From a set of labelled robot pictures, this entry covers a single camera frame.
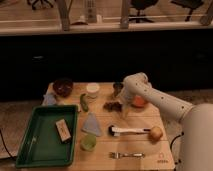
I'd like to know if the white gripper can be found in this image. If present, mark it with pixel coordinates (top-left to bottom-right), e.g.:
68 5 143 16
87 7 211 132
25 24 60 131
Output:
118 87 135 118

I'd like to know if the dark purple grape bunch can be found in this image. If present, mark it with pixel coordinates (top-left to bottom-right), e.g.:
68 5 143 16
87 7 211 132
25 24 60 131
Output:
103 102 122 112

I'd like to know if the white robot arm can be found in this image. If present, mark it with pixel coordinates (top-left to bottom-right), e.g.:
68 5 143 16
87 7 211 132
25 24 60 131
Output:
119 72 213 171

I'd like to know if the small metal cup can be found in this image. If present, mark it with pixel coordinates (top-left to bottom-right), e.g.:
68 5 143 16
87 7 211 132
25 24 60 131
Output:
113 82 123 97

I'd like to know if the white plastic cup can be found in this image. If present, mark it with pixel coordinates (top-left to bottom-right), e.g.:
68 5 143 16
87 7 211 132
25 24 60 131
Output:
86 83 100 98

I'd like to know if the green plastic cup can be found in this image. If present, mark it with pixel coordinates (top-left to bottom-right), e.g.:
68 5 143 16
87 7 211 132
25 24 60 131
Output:
80 134 96 151

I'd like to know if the orange bowl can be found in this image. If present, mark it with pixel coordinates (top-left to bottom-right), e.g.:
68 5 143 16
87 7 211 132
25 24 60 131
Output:
132 95 147 108

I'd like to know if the grey triangular cloth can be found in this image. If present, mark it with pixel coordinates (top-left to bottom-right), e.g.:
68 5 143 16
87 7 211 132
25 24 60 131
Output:
81 113 102 137

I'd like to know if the green cucumber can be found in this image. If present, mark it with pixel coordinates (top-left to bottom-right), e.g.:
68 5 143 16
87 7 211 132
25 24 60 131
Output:
80 94 89 112

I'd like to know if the silver metal fork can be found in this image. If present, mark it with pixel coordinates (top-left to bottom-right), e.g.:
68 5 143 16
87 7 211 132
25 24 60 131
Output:
109 152 145 159

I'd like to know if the dark red bowl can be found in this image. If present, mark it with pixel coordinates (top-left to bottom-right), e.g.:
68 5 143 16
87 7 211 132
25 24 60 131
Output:
53 78 73 97

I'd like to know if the wooden block in tray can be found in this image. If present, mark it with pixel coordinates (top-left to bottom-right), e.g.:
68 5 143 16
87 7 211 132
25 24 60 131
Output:
55 119 71 143

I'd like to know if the light blue folded cloth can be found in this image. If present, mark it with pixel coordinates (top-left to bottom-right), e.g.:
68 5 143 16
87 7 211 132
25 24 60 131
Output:
43 93 57 106

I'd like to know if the green plastic tray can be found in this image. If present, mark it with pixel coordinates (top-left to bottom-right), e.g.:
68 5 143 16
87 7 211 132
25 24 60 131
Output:
15 105 78 168

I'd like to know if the black office chair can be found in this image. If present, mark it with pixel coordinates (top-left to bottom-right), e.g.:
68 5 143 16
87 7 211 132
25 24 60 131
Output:
129 0 158 23
26 0 54 10

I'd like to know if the black office chair left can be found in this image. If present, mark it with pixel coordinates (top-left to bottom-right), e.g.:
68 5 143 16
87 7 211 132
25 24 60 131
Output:
26 0 54 10

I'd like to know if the black cable right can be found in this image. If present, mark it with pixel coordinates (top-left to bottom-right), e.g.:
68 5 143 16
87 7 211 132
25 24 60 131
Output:
169 132 185 171

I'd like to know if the black cable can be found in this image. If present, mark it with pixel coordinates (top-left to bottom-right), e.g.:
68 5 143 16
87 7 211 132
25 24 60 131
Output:
0 129 17 161
169 132 185 171

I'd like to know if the black cable left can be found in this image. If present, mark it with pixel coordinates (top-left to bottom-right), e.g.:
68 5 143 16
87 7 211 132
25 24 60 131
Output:
0 129 17 161

